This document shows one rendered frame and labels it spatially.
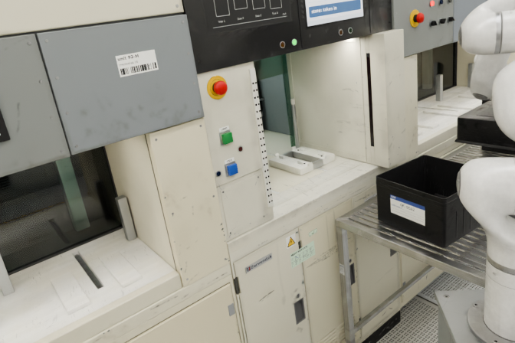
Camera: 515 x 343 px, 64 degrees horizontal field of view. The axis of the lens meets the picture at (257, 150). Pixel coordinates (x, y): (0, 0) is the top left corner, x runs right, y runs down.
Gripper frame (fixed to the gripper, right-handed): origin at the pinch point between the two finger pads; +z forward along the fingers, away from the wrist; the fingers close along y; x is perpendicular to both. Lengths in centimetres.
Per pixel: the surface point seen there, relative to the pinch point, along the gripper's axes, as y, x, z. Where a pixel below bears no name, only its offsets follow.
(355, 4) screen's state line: 36, -1, -61
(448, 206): -5, 52, -27
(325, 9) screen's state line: 37, 10, -72
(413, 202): 7, 53, -26
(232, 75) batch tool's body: 38, 48, -90
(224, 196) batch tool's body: 39, 79, -72
